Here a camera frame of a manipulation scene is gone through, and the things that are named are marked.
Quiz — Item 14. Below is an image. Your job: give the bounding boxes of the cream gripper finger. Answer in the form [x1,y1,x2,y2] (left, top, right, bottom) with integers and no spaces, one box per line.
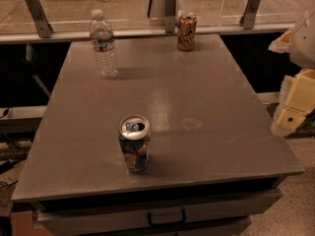
[268,29,292,53]
[271,69,315,137]

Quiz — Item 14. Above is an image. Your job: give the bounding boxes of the blue silver redbull can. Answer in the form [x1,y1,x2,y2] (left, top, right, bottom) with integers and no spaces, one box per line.
[118,115,151,173]

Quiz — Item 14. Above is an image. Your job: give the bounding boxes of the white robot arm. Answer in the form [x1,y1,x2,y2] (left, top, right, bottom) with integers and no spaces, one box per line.
[269,5,315,137]

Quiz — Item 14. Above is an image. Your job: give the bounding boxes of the orange patterned soda can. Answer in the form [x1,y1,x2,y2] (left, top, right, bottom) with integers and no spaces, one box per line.
[177,13,197,51]

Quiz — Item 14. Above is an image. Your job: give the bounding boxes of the clear plastic water bottle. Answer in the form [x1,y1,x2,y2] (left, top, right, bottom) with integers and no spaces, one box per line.
[89,9,118,79]

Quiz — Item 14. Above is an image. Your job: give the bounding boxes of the right metal rail bracket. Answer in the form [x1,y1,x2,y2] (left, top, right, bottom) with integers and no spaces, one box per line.
[240,0,261,30]

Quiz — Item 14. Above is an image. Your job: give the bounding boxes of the metal rail bracket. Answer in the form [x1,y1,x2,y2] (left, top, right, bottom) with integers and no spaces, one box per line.
[25,0,53,38]
[164,0,176,33]
[240,0,261,30]

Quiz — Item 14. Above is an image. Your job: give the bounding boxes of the horizontal metal rail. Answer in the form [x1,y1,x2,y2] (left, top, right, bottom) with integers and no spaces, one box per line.
[0,23,296,45]

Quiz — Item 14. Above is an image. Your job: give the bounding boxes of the middle metal rail bracket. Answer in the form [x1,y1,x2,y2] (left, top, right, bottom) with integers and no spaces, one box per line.
[164,0,176,33]

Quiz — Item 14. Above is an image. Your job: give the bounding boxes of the grey drawer with black handle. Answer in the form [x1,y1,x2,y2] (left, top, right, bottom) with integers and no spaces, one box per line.
[38,189,283,236]

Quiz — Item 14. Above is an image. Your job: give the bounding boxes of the left metal rail bracket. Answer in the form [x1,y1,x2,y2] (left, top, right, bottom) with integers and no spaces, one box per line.
[25,0,53,38]

